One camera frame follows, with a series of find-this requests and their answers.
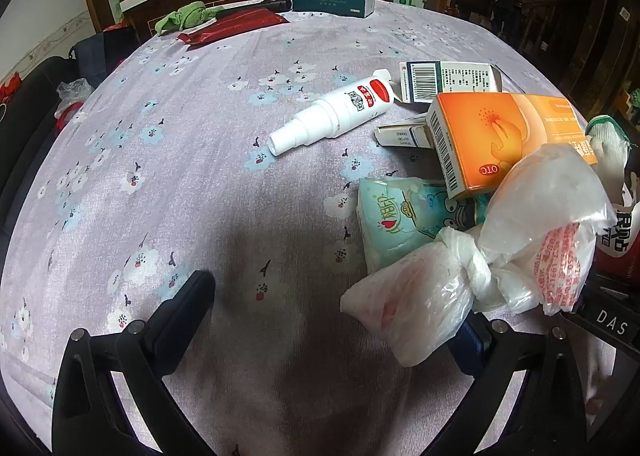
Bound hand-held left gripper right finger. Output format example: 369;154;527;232
420;308;601;456

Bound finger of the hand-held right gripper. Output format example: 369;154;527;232
560;268;640;353

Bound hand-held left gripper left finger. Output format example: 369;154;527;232
50;270;217;456

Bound knotted clear plastic bag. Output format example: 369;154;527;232
340;143;616;368

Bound teal cartoon tissue packet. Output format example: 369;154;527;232
357;177;488;274

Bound blue white medicine box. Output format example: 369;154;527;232
398;60;504;105

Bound red white printed packet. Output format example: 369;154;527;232
595;201;640;277

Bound floral purple tablecloth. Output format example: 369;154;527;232
0;0;616;456

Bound white knit glove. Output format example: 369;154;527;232
585;115;632;201

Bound orange medicine box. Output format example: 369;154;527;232
425;92;601;201

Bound small white box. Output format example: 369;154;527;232
375;117;435;151

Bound crumpled clear plastic bag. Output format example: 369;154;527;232
55;78;93;117

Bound black sofa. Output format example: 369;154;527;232
0;56;76;237

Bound white spray bottle red label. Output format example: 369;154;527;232
268;68;396;157

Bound dark bag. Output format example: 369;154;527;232
70;28;138;86

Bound red tassel ornament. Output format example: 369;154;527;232
0;73;21;104

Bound green cloth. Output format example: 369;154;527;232
155;2;231;34

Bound red foil packet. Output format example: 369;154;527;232
178;8;291;49

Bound wooden stair railing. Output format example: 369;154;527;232
492;0;566;56

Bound dark pouch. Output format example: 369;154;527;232
250;0;294;14

